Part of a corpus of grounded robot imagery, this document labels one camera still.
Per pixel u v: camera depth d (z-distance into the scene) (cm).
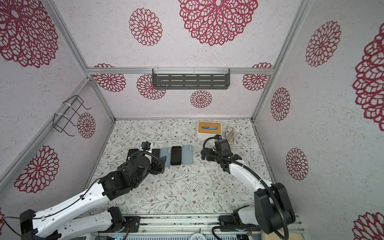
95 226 56
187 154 100
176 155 103
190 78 92
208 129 110
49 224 40
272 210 41
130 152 100
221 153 66
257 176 48
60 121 73
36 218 40
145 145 58
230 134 107
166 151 102
